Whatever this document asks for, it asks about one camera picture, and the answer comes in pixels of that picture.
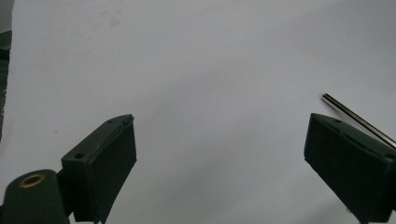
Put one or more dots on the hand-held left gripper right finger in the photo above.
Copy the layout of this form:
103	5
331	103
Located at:
355	168

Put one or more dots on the thin dark metal rod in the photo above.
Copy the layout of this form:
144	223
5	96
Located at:
358	119

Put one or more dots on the dark cloth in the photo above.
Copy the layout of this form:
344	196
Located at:
4	77

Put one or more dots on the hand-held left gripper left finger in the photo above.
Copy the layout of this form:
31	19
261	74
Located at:
99	168

